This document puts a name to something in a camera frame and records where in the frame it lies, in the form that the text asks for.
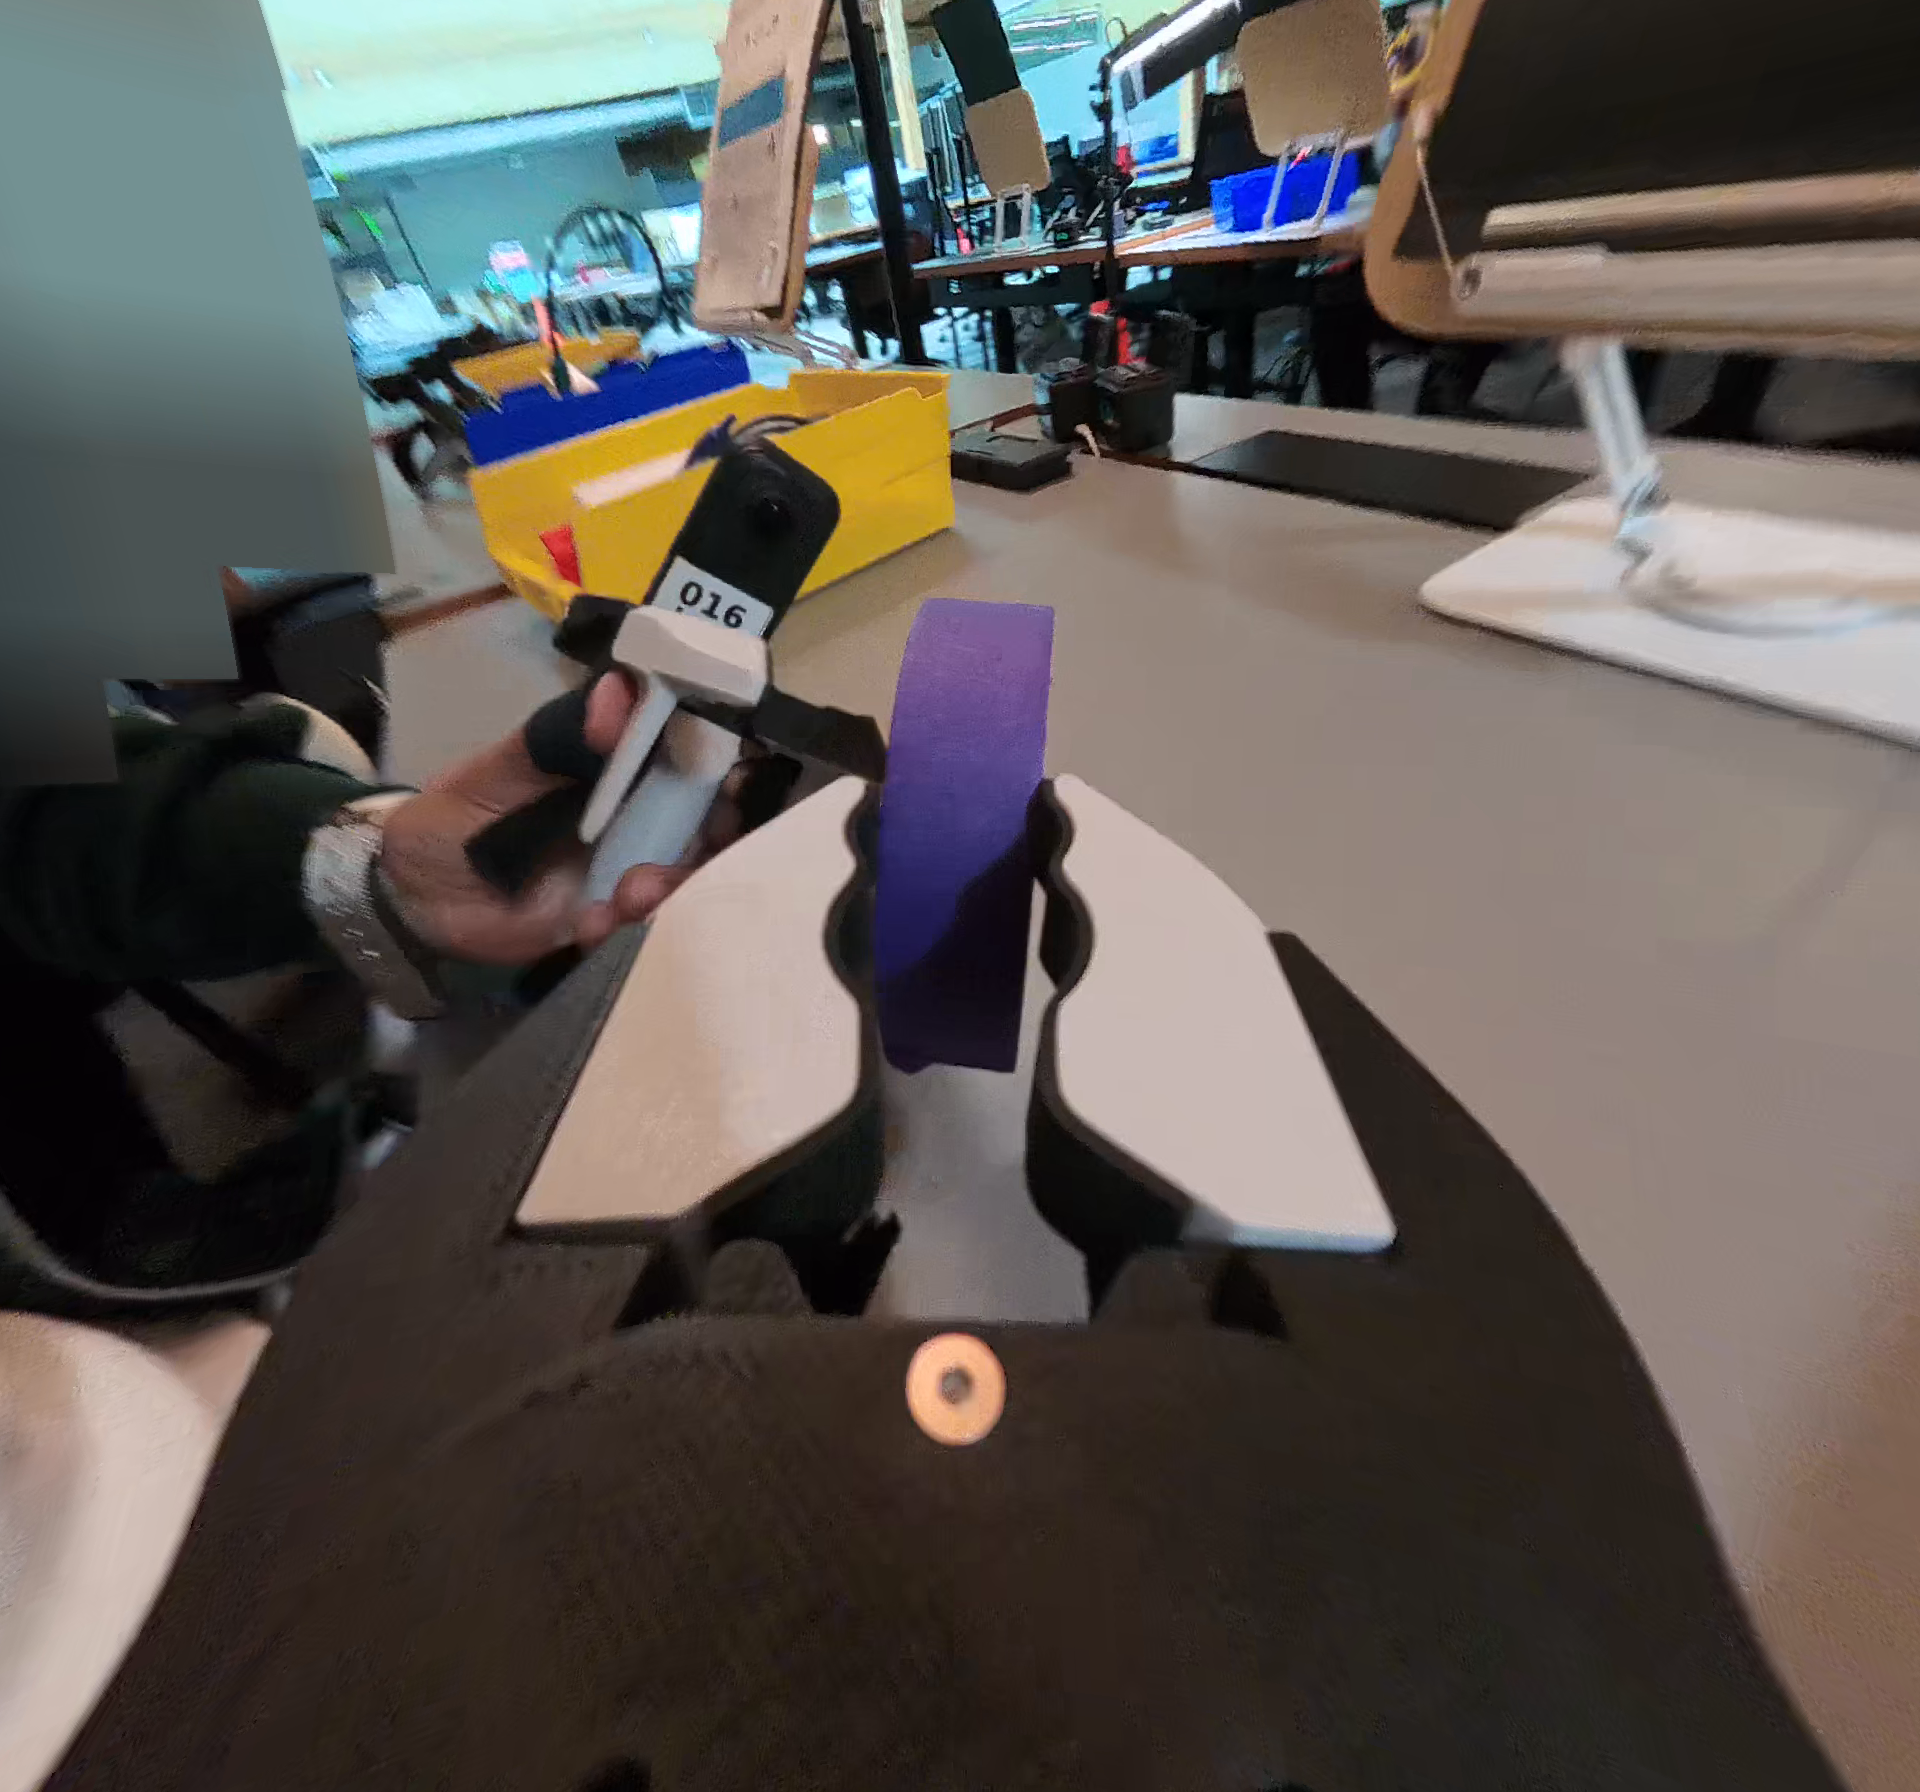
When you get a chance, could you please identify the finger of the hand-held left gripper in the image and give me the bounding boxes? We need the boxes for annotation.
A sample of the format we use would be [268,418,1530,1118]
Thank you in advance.
[738,689,890,785]
[579,602,773,850]

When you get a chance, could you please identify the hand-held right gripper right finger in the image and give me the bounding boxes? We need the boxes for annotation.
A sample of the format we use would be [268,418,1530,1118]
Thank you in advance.
[1027,773,1402,1255]

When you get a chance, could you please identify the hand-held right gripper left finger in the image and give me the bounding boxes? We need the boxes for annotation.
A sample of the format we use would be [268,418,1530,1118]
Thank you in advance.
[511,778,890,1245]

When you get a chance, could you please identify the purple tape roll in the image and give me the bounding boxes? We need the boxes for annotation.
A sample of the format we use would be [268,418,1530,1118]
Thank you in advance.
[872,600,1056,1076]

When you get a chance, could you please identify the yellow plastic bin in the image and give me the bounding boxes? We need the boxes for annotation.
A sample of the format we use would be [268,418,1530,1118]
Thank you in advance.
[469,368,956,621]

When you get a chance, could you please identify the person's left forearm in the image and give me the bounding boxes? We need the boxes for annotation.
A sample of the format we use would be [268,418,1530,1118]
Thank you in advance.
[0,701,396,987]

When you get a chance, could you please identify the grey desk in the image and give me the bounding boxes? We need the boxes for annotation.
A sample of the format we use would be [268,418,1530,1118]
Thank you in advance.
[376,375,1920,1792]

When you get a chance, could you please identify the person's left hand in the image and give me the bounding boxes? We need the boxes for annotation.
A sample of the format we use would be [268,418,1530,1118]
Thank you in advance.
[376,672,754,967]

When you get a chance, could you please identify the blue plastic bin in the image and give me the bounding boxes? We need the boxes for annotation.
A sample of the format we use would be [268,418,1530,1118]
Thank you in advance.
[461,341,754,465]

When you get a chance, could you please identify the black flat box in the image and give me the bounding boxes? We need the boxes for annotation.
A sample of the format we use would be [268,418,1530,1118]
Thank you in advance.
[947,427,1074,491]

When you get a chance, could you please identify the black pole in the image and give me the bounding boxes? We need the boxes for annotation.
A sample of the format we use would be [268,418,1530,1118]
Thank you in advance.
[816,0,931,370]

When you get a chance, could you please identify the silver wristwatch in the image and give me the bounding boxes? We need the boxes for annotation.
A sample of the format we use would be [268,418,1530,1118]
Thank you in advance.
[300,805,451,1028]

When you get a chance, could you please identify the cardboard sheet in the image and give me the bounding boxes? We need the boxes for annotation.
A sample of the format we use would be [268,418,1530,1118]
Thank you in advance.
[691,0,858,337]

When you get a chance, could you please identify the small stand with tan board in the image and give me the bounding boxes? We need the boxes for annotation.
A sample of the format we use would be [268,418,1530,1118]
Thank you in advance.
[931,0,1053,251]

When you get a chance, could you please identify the dark green zip jacket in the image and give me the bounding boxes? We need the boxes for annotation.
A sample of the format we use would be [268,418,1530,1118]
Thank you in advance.
[0,984,378,1320]

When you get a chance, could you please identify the small blue bin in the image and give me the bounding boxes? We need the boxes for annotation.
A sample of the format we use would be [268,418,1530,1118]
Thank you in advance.
[1208,148,1357,232]

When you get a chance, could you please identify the black flat pad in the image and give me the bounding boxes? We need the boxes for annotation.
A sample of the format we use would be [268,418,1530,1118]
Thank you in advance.
[1183,432,1590,536]

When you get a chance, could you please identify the white tilting stand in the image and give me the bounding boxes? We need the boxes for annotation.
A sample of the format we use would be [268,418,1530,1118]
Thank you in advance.
[1417,171,1920,750]

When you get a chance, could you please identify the large stand with tan board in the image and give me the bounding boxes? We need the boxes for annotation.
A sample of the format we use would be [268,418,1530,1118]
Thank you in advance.
[1197,0,1395,232]

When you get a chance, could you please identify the cream white shirt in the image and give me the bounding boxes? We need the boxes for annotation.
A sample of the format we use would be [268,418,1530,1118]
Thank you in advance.
[0,1303,272,1792]

